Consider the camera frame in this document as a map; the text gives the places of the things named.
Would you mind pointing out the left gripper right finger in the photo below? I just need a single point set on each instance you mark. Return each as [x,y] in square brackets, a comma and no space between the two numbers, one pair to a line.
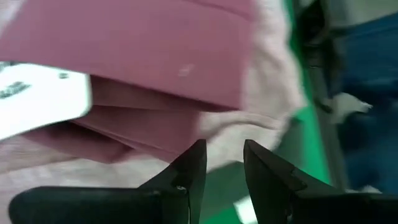
[295,205]

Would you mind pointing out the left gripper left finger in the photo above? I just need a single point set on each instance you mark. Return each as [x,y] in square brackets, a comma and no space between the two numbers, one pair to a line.
[124,205]

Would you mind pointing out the mauve pink garment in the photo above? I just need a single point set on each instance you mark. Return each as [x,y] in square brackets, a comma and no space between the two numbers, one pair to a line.
[270,77]

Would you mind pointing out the maroon garment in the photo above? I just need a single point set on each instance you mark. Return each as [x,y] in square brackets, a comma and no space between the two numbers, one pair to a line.
[155,46]

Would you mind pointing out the green table mat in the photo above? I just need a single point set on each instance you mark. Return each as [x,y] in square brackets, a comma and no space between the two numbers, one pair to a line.
[308,140]

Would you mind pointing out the white paper garment tag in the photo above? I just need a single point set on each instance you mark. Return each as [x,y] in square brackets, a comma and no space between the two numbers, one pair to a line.
[40,99]

